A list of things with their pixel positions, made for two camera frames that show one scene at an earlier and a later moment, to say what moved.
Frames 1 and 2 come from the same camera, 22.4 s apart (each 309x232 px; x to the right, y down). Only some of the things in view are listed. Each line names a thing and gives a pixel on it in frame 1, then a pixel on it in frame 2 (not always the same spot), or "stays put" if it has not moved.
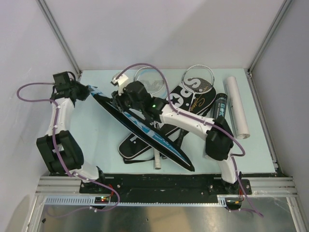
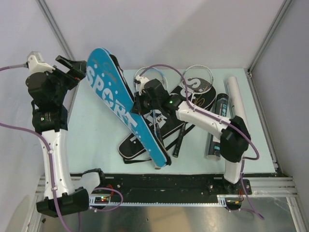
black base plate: x=165 y=188 stays put
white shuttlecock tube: x=239 y=117 stays put
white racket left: x=151 y=78 stays put
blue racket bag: x=152 y=136 to x=105 y=75
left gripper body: x=81 y=92 to x=69 y=79
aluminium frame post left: x=43 y=3 stays put
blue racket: x=153 y=78 stays put
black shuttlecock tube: x=219 y=107 stays put
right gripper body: x=123 y=101 to x=145 y=103
